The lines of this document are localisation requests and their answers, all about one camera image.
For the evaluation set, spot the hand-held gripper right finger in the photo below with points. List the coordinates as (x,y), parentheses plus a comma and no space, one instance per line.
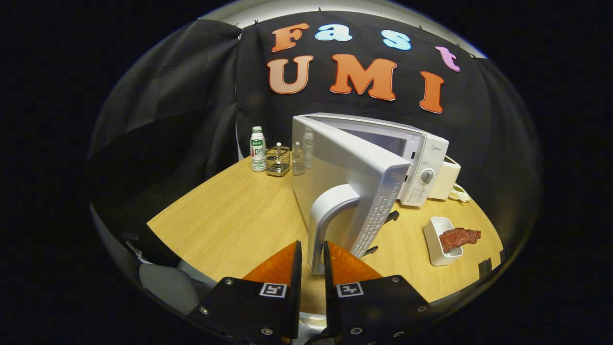
(328,273)

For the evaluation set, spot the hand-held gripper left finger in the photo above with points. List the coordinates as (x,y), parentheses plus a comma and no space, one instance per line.
(294,273)

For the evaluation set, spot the white microwave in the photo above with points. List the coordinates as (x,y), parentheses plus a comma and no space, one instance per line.
(345,163)

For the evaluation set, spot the brown meat piece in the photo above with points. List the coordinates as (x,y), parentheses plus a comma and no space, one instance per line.
(457,237)

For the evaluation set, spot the clear glass cup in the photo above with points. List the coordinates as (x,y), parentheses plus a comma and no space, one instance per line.
(298,163)

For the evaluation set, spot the white rectangular dish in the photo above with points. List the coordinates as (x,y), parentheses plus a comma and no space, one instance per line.
(433,239)

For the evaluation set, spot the white bottle green label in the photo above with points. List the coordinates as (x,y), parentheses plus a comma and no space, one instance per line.
(258,151)

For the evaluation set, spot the grey office chair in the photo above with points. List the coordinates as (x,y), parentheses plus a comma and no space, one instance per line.
(167,287)

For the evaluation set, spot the white toaster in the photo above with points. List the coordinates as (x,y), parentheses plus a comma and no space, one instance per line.
(444,179)

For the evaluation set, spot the black tape strip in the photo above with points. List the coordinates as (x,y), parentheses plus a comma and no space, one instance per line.
(485,268)

